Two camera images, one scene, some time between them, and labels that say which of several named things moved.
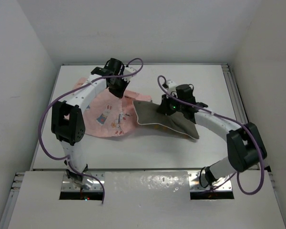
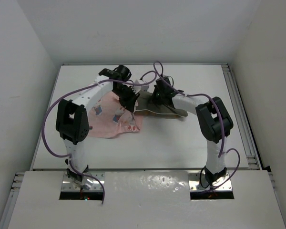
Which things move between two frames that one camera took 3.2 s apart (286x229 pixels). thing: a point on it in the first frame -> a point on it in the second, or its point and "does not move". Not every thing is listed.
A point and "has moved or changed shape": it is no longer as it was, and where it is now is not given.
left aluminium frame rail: [14, 192] does not move
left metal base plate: [67, 185] does not move
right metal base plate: [224, 184] does not move
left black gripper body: [120, 84] -> [126, 95]
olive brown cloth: [148, 114] has moved or changed shape
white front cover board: [146, 200] does not move
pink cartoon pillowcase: [107, 115] has moved or changed shape
